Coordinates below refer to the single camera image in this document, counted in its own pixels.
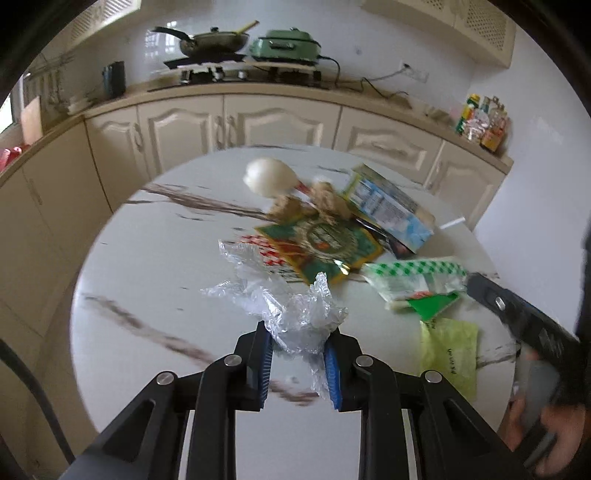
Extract ginger piece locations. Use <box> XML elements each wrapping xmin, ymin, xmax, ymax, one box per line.
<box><xmin>308</xmin><ymin>178</ymin><xmax>354</xmax><ymax>227</ymax></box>
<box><xmin>269</xmin><ymin>194</ymin><xmax>308</xmax><ymax>223</ymax></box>

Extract clear plastic wrap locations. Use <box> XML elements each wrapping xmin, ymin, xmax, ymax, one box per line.
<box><xmin>201</xmin><ymin>239</ymin><xmax>349</xmax><ymax>400</ymax></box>

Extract cream kitchen cabinets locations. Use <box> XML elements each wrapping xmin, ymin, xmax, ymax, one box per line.
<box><xmin>0</xmin><ymin>90</ymin><xmax>515</xmax><ymax>333</ymax></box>

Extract kitchen window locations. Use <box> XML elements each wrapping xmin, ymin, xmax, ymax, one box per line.
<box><xmin>9</xmin><ymin>74</ymin><xmax>24</xmax><ymax>134</ymax></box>

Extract white onion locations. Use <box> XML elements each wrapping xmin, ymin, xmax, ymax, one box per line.
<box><xmin>243</xmin><ymin>157</ymin><xmax>315</xmax><ymax>197</ymax></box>

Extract black knife block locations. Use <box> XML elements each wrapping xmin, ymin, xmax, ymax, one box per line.
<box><xmin>102</xmin><ymin>61</ymin><xmax>127</xmax><ymax>99</ymax></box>

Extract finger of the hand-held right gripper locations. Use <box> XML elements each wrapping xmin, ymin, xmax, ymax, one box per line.
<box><xmin>466</xmin><ymin>272</ymin><xmax>518</xmax><ymax>324</ymax></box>

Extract person's right hand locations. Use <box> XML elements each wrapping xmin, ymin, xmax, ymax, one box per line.
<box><xmin>501</xmin><ymin>398</ymin><xmax>590</xmax><ymax>479</ymax></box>

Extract dark packet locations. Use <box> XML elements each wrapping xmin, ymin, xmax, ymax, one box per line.
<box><xmin>355</xmin><ymin>217</ymin><xmax>414</xmax><ymax>259</ymax></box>

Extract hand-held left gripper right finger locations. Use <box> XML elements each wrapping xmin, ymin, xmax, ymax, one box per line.
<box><xmin>323</xmin><ymin>325</ymin><xmax>532</xmax><ymax>480</ymax></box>

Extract blue white carton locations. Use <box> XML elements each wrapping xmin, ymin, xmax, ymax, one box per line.
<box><xmin>342</xmin><ymin>164</ymin><xmax>437</xmax><ymax>254</ymax></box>

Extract frying pan with lid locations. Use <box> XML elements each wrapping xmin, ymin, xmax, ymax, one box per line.
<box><xmin>151</xmin><ymin>21</ymin><xmax>259</xmax><ymax>58</ymax></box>

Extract red plastic item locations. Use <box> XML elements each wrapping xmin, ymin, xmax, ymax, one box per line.
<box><xmin>0</xmin><ymin>145</ymin><xmax>24</xmax><ymax>169</ymax></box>

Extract cream lattice wall cabinet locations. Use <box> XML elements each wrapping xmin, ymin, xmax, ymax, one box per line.
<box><xmin>60</xmin><ymin>0</ymin><xmax>144</xmax><ymax>47</ymax></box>
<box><xmin>360</xmin><ymin>0</ymin><xmax>517</xmax><ymax>70</ymax></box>

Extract green white checkered wrapper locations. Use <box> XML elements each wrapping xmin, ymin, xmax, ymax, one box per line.
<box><xmin>360</xmin><ymin>256</ymin><xmax>468</xmax><ymax>321</ymax></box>

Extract green snack packet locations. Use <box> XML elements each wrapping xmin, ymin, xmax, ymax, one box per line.
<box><xmin>256</xmin><ymin>215</ymin><xmax>384</xmax><ymax>286</ymax></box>

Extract wall socket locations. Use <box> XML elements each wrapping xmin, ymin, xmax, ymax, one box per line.
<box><xmin>399</xmin><ymin>60</ymin><xmax>430</xmax><ymax>81</ymax></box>

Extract gas stove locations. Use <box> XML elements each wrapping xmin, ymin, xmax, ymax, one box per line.
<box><xmin>148</xmin><ymin>53</ymin><xmax>331</xmax><ymax>90</ymax></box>

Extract green electric cooker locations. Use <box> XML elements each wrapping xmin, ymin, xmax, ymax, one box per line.
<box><xmin>249</xmin><ymin>29</ymin><xmax>329</xmax><ymax>65</ymax></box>

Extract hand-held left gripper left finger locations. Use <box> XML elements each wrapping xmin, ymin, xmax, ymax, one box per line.
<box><xmin>60</xmin><ymin>320</ymin><xmax>274</xmax><ymax>480</ymax></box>

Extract black power cable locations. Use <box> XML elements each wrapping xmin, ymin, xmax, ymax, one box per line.
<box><xmin>318</xmin><ymin>55</ymin><xmax>411</xmax><ymax>109</ymax></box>

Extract group of condiment bottles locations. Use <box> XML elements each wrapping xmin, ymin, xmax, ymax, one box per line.
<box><xmin>456</xmin><ymin>93</ymin><xmax>511</xmax><ymax>152</ymax></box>

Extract wooden cutting board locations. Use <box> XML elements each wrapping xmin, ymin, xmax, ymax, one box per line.
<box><xmin>19</xmin><ymin>95</ymin><xmax>44</xmax><ymax>145</ymax></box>

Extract red white checkered packet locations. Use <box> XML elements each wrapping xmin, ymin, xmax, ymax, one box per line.
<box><xmin>240</xmin><ymin>233</ymin><xmax>301</xmax><ymax>278</ymax></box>

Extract lime green packet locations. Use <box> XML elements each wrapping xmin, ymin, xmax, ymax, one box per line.
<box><xmin>419</xmin><ymin>318</ymin><xmax>480</xmax><ymax>402</ymax></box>

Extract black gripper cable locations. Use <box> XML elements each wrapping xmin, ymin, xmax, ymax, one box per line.
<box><xmin>0</xmin><ymin>339</ymin><xmax>77</xmax><ymax>467</ymax></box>

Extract wire dish rack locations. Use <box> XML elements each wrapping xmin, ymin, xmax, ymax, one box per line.
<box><xmin>23</xmin><ymin>53</ymin><xmax>77</xmax><ymax>104</ymax></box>

